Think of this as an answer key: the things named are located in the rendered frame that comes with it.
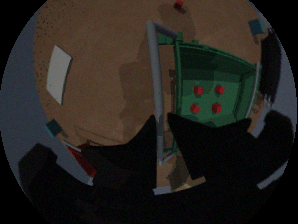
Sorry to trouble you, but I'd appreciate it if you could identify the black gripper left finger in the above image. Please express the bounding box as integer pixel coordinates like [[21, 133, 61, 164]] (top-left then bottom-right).
[[81, 115, 157, 188]]

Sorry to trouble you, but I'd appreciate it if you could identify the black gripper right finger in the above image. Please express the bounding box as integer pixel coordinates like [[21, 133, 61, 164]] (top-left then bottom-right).
[[168, 113, 251, 180]]

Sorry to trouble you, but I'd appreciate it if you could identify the small teal block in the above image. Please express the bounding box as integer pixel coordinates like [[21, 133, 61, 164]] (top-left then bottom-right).
[[247, 19, 266, 35], [44, 119, 61, 139]]

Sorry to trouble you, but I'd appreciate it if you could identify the green plastic tray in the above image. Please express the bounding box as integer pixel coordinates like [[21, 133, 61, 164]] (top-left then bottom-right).
[[157, 31, 257, 128]]

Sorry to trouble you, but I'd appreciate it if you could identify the small red block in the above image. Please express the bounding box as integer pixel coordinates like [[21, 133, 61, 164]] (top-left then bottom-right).
[[212, 103, 221, 113]]

